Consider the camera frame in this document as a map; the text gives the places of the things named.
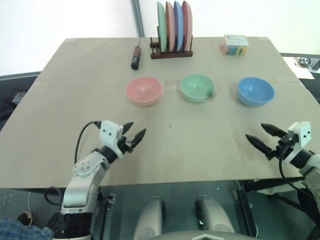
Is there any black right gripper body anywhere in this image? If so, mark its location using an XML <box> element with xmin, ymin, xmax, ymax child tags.
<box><xmin>265</xmin><ymin>131</ymin><xmax>300</xmax><ymax>161</ymax></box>

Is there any clear box of colourful items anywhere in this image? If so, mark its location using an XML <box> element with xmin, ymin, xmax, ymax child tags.
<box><xmin>219</xmin><ymin>34</ymin><xmax>251</xmax><ymax>57</ymax></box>

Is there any black cable loop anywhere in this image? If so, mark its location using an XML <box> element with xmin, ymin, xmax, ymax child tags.
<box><xmin>44</xmin><ymin>186</ymin><xmax>62</xmax><ymax>206</ymax></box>

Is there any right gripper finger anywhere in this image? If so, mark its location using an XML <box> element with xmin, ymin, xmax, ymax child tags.
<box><xmin>260</xmin><ymin>122</ymin><xmax>286</xmax><ymax>138</ymax></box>
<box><xmin>245</xmin><ymin>134</ymin><xmax>272</xmax><ymax>156</ymax></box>

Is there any red plate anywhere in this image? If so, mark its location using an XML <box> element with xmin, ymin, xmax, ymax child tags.
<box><xmin>181</xmin><ymin>0</ymin><xmax>194</xmax><ymax>50</ymax></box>

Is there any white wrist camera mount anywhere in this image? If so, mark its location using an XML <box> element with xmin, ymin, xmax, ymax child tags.
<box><xmin>287</xmin><ymin>121</ymin><xmax>312</xmax><ymax>151</ymax></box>
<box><xmin>98</xmin><ymin>120</ymin><xmax>124</xmax><ymax>154</ymax></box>

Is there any blue plate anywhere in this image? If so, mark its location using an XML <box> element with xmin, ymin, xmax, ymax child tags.
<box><xmin>173</xmin><ymin>0</ymin><xmax>185</xmax><ymax>51</ymax></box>

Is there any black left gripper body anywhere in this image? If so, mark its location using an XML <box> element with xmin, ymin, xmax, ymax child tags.
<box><xmin>117</xmin><ymin>135</ymin><xmax>134</xmax><ymax>154</ymax></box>

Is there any grey rounded robot left leg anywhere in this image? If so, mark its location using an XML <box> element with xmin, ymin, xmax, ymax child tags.
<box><xmin>132</xmin><ymin>196</ymin><xmax>167</xmax><ymax>240</ymax></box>

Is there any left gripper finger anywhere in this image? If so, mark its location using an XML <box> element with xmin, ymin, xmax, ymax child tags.
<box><xmin>130</xmin><ymin>128</ymin><xmax>147</xmax><ymax>149</ymax></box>
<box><xmin>121</xmin><ymin>122</ymin><xmax>135</xmax><ymax>136</ymax></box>

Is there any black bag with grey box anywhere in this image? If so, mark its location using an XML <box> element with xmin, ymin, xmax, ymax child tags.
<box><xmin>0</xmin><ymin>86</ymin><xmax>28</xmax><ymax>131</ymax></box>

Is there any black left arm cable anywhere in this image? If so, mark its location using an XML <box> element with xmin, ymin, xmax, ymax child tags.
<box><xmin>74</xmin><ymin>120</ymin><xmax>102</xmax><ymax>165</ymax></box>

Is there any blue bowl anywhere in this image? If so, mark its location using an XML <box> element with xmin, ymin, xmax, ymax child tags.
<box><xmin>236</xmin><ymin>76</ymin><xmax>276</xmax><ymax>108</ymax></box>

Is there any grey metal pole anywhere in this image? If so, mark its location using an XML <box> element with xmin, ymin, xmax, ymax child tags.
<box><xmin>131</xmin><ymin>0</ymin><xmax>146</xmax><ymax>39</ymax></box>

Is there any grey robot torso edge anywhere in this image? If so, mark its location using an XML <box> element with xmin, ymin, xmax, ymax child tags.
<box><xmin>149</xmin><ymin>230</ymin><xmax>254</xmax><ymax>240</ymax></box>

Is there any pink plate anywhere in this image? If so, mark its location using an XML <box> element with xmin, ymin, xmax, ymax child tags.
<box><xmin>164</xmin><ymin>1</ymin><xmax>177</xmax><ymax>52</ymax></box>

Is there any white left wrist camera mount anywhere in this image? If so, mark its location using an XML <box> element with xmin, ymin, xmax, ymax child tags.
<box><xmin>98</xmin><ymin>120</ymin><xmax>124</xmax><ymax>154</ymax></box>

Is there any black screwdriver with red band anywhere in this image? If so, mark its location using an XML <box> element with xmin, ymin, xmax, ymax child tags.
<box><xmin>130</xmin><ymin>38</ymin><xmax>143</xmax><ymax>71</ymax></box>

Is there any pink bowl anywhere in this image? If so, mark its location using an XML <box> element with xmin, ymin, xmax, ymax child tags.
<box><xmin>125</xmin><ymin>76</ymin><xmax>163</xmax><ymax>108</ymax></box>

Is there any blue plaid cloth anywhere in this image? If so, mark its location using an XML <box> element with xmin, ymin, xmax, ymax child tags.
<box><xmin>0</xmin><ymin>216</ymin><xmax>55</xmax><ymax>240</ymax></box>

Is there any dark wooden plate rack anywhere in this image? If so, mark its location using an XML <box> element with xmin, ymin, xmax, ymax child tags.
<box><xmin>149</xmin><ymin>25</ymin><xmax>195</xmax><ymax>60</ymax></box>

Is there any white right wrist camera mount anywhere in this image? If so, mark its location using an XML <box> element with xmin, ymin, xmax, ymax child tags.
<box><xmin>287</xmin><ymin>121</ymin><xmax>312</xmax><ymax>151</ymax></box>

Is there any beige cardboard table cover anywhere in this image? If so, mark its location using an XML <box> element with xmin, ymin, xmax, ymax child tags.
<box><xmin>0</xmin><ymin>37</ymin><xmax>320</xmax><ymax>189</ymax></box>

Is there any green bowl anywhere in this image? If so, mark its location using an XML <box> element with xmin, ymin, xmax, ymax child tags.
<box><xmin>179</xmin><ymin>73</ymin><xmax>216</xmax><ymax>104</ymax></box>

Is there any grey rounded robot right leg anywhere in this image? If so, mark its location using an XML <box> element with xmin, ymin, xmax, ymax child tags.
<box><xmin>194</xmin><ymin>195</ymin><xmax>236</xmax><ymax>240</ymax></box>

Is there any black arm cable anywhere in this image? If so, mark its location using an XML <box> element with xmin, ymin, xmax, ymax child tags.
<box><xmin>74</xmin><ymin>120</ymin><xmax>102</xmax><ymax>165</ymax></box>
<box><xmin>279</xmin><ymin>144</ymin><xmax>305</xmax><ymax>191</ymax></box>

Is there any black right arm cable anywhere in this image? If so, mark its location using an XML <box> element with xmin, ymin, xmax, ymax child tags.
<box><xmin>279</xmin><ymin>144</ymin><xmax>305</xmax><ymax>191</ymax></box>

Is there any white paper sheet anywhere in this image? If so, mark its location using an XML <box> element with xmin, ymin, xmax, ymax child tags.
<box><xmin>281</xmin><ymin>56</ymin><xmax>316</xmax><ymax>80</ymax></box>

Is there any grey rounded robot leg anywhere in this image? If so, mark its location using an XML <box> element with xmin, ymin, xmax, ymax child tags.
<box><xmin>194</xmin><ymin>195</ymin><xmax>236</xmax><ymax>240</ymax></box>
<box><xmin>132</xmin><ymin>196</ymin><xmax>167</xmax><ymax>240</ymax></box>

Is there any silver metal device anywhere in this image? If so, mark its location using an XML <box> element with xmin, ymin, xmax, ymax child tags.
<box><xmin>294</xmin><ymin>56</ymin><xmax>320</xmax><ymax>74</ymax></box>

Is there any green plate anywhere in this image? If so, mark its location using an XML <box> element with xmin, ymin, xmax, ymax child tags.
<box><xmin>156</xmin><ymin>1</ymin><xmax>168</xmax><ymax>52</ymax></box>

